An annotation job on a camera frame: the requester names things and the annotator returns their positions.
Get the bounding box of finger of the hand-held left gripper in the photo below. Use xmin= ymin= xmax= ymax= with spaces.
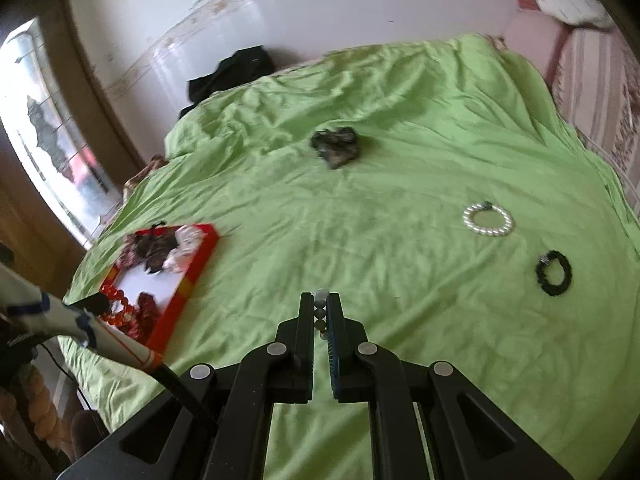
xmin=64 ymin=294 xmax=111 ymax=315

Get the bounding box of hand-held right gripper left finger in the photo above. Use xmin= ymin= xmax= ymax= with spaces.
xmin=57 ymin=291 xmax=317 ymax=480

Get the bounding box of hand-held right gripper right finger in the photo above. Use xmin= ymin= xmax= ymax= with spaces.
xmin=325 ymin=291 xmax=576 ymax=480

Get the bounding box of grey beaded bracelet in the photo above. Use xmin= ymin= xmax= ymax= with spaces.
xmin=312 ymin=287 xmax=331 ymax=341

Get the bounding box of red beaded bracelet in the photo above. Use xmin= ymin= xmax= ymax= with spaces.
xmin=100 ymin=282 xmax=138 ymax=333

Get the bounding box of red patterned scrunchie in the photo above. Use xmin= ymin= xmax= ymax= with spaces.
xmin=119 ymin=234 xmax=143 ymax=267

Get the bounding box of red box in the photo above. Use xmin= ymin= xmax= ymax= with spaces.
xmin=98 ymin=223 xmax=221 ymax=353

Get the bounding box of green blanket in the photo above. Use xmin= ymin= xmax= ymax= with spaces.
xmin=57 ymin=32 xmax=640 ymax=480

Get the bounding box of brown patterned cloth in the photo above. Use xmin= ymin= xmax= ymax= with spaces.
xmin=122 ymin=154 xmax=168 ymax=203

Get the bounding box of window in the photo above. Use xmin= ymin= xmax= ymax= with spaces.
xmin=0 ymin=17 xmax=123 ymax=248

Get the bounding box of camouflage scrunchie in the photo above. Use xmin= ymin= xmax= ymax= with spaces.
xmin=310 ymin=126 xmax=361 ymax=170

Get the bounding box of black scrunchie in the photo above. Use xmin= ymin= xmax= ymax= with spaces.
xmin=535 ymin=250 xmax=575 ymax=297

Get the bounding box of black cloth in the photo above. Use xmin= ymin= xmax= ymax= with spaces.
xmin=180 ymin=45 xmax=276 ymax=121

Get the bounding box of pink pillow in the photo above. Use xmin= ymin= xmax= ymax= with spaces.
xmin=502 ymin=0 xmax=571 ymax=86

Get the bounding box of striped floral pillow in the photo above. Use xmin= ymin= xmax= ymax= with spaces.
xmin=545 ymin=25 xmax=640 ymax=201

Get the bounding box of white wrapped cable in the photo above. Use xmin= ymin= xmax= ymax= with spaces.
xmin=0 ymin=260 xmax=219 ymax=431

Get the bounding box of white pearl bracelet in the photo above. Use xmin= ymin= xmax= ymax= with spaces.
xmin=462 ymin=201 xmax=516 ymax=237

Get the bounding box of brown wooden window frame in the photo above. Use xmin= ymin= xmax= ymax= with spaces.
xmin=0 ymin=0 xmax=168 ymax=281

